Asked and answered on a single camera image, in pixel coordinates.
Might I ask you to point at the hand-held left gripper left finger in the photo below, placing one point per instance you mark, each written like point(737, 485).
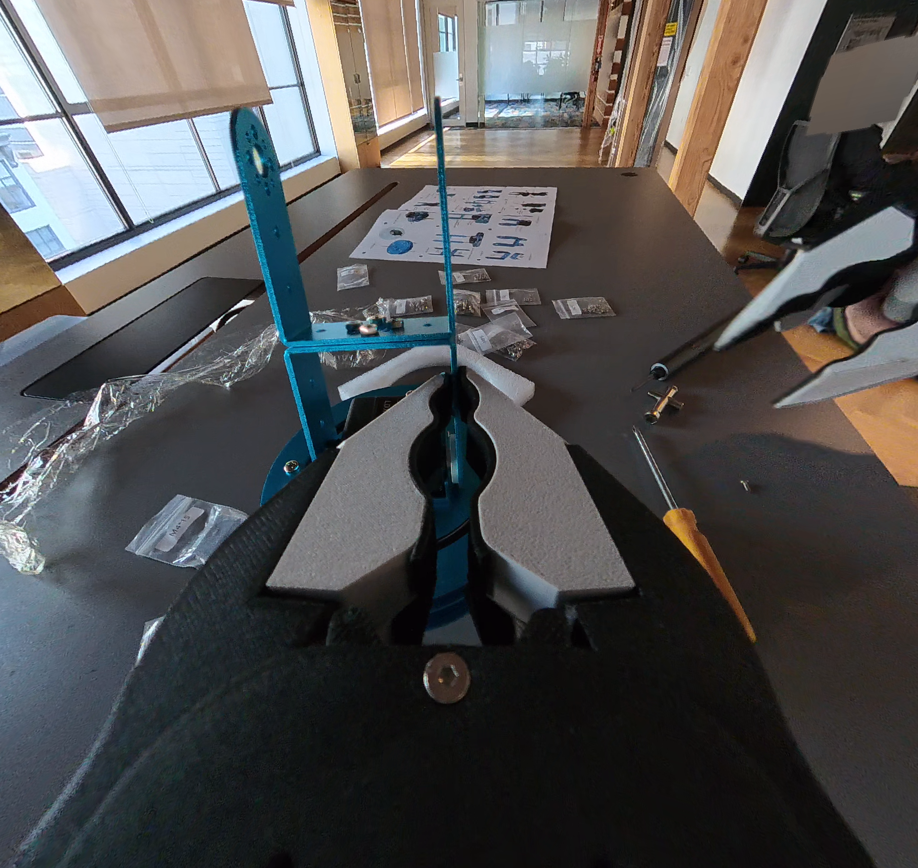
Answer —
point(351, 517)

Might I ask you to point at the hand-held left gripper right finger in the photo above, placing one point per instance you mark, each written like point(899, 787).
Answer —
point(552, 517)

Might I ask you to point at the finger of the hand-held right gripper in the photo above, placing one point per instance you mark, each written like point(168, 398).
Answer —
point(825, 273)
point(875, 370)

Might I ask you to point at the black screwdriver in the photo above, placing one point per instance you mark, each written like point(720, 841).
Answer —
point(681, 359)

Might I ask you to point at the dark grey desk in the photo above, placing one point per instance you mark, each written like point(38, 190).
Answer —
point(789, 524)

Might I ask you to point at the green jacket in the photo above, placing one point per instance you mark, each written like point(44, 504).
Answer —
point(832, 330)

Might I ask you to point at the grey office chair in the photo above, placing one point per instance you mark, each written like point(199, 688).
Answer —
point(796, 172)

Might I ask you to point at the white foam packing piece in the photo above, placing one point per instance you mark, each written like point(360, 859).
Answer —
point(502, 377)

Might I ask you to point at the metal cross wrench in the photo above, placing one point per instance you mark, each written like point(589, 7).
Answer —
point(663, 405)

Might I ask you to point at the labelled clear zip bag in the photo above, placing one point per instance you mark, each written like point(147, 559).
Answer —
point(179, 531)

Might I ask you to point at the wooden pillar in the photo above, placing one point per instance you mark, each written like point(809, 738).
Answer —
point(649, 58)
point(717, 94)

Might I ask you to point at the group of small screw bags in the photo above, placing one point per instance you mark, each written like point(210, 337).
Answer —
point(581, 307)

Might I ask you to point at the clear plastic wrap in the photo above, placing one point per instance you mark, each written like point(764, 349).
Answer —
point(179, 373)

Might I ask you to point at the large printed instruction sheet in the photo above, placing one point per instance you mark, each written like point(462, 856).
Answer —
point(516, 230)

